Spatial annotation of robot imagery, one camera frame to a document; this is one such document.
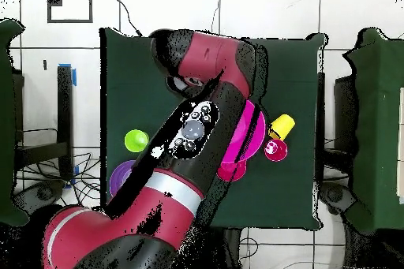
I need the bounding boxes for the large pink bowl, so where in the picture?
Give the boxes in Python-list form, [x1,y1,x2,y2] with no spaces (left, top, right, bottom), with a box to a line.
[220,99,267,164]

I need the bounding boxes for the yellow cup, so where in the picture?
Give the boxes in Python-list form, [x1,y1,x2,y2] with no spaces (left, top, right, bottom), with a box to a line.
[267,114,297,141]

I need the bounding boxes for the red bowl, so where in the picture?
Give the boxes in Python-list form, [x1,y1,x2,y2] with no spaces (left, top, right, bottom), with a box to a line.
[216,159,247,182]

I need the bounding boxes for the green cup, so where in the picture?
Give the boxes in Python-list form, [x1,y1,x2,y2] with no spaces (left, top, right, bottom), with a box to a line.
[124,129,150,154]

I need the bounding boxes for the red cup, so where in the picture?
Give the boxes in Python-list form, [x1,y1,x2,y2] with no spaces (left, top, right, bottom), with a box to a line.
[264,138,289,163]

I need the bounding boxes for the purple bowl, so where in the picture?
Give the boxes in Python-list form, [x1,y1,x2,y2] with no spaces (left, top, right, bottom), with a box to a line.
[109,159,137,197]

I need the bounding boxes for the dark green table cloth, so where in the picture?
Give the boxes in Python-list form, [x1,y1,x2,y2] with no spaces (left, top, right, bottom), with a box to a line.
[99,27,326,232]

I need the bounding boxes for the blue tape strip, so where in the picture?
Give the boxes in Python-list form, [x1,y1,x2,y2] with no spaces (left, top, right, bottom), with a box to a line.
[58,62,77,87]

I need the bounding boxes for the black office chair base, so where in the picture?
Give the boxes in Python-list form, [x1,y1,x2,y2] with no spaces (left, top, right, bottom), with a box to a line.
[320,181,356,215]
[12,179,67,216]

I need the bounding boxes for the green covered side table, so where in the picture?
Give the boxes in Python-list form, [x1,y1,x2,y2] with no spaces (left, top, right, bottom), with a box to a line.
[343,27,404,235]
[0,18,31,227]

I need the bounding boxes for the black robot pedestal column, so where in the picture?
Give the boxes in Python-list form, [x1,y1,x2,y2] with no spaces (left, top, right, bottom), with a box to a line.
[220,227,244,269]

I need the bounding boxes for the thin dark floor cable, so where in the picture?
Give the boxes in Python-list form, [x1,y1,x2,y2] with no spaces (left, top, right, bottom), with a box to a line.
[210,0,221,35]

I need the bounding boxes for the black metal stand frame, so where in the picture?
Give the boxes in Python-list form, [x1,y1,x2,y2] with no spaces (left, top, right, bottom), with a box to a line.
[316,72,327,185]
[13,65,74,181]

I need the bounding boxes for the tangled floor cables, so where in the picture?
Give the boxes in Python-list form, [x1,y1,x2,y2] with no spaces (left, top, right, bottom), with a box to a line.
[15,151,102,207]

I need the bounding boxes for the black floor cable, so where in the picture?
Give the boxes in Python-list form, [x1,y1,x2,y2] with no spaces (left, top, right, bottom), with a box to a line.
[112,0,144,37]

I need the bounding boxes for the black square floor frame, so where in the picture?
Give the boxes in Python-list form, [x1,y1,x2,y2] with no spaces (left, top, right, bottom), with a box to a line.
[47,0,94,24]

